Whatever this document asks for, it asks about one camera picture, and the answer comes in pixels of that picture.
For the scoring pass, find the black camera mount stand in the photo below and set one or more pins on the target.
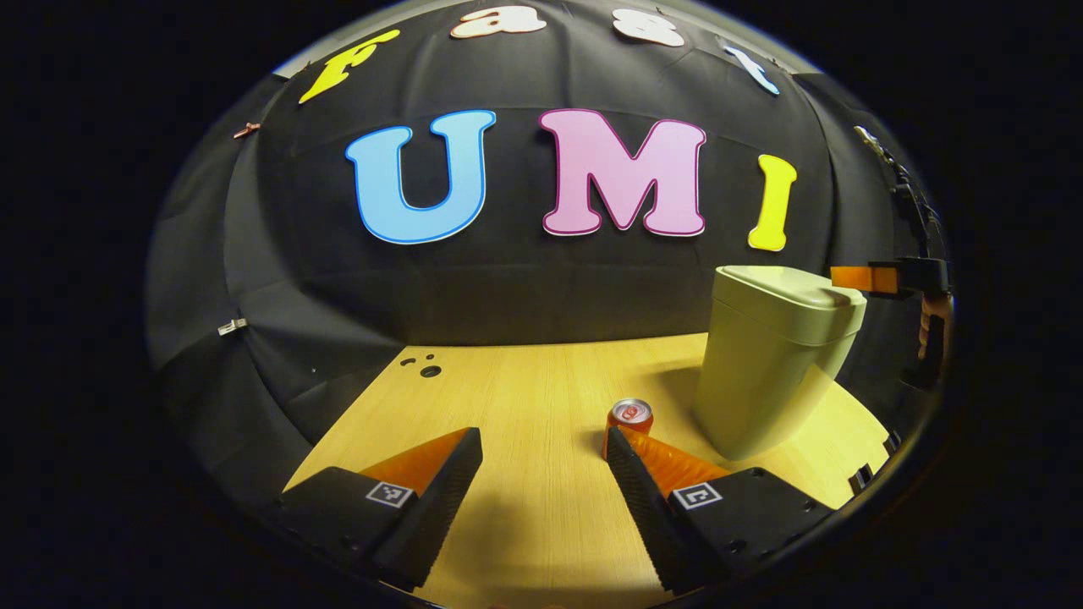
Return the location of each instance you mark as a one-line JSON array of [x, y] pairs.
[[907, 193]]

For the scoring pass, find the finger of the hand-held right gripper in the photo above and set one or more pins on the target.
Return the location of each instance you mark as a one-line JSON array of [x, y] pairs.
[[859, 277]]

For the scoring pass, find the black backdrop cloth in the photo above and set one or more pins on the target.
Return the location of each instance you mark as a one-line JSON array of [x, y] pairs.
[[525, 288]]

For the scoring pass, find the wooden desktop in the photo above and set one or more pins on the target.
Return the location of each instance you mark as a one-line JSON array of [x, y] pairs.
[[525, 406]]

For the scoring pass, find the white cloth clip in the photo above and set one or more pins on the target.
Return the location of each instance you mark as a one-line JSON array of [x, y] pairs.
[[231, 326]]

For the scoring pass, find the red cloth clip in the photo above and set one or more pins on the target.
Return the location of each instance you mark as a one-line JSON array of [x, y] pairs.
[[247, 129]]

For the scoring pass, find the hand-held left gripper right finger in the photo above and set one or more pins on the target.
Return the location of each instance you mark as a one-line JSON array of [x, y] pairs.
[[651, 516]]

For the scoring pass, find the black table edge clamp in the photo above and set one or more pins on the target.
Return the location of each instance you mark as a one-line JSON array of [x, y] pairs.
[[860, 480], [892, 441]]

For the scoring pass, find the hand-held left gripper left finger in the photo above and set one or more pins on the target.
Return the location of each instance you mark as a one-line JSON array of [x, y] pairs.
[[423, 516]]

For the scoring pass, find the pale green desktop garbage bin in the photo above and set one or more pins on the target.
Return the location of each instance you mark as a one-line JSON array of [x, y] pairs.
[[761, 381]]

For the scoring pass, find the orange pop can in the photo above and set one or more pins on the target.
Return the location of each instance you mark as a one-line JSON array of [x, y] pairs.
[[633, 423]]

